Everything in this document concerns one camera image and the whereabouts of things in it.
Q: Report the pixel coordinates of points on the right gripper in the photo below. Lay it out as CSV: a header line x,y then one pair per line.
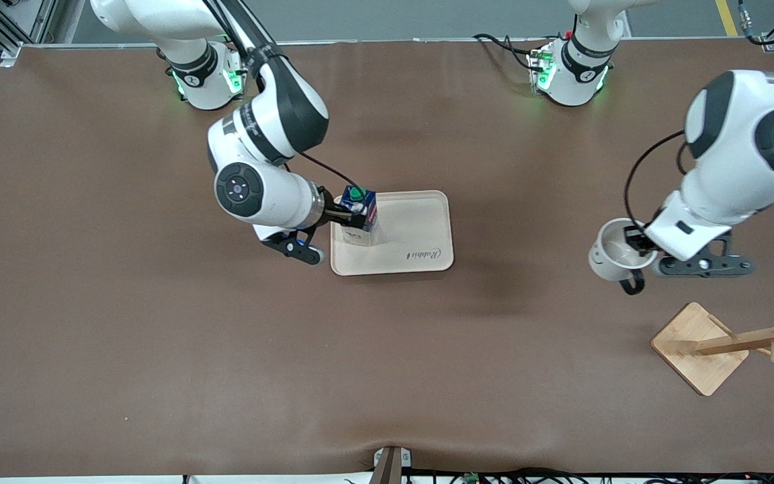
x,y
337,214

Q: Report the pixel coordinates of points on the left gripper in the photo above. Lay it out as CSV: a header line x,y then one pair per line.
x,y
635,240

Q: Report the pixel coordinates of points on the blue milk carton green cap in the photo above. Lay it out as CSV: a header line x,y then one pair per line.
x,y
363,218

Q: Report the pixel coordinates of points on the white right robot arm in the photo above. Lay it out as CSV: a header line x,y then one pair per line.
x,y
259,121

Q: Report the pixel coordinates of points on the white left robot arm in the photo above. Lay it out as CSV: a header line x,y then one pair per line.
x,y
750,148

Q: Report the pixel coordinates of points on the cream rectangular plastic tray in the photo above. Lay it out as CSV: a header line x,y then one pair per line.
x,y
407,235

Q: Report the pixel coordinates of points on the wooden mug tree rack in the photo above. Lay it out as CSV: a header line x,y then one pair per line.
x,y
699,349

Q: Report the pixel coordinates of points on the metal table edge bracket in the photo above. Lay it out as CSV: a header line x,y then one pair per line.
x,y
392,464

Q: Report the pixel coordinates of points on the metal table corner bracket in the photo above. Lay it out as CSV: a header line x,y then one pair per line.
x,y
11,55

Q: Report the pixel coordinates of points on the aluminium frame profile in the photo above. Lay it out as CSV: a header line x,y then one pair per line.
x,y
4,23

